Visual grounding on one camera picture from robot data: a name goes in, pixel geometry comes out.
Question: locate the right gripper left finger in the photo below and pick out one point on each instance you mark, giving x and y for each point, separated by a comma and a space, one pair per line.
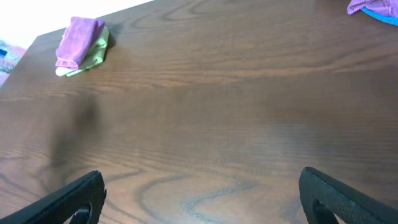
81, 201

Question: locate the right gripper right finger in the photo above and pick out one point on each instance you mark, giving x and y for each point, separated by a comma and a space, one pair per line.
327, 200

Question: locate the purple microfiber cloth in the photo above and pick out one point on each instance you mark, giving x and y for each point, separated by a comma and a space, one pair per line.
77, 40

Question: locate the folded green cloth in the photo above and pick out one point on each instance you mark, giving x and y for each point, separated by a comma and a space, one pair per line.
94, 56

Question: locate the blue cloth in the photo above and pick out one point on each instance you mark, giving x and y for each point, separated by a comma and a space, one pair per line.
385, 19

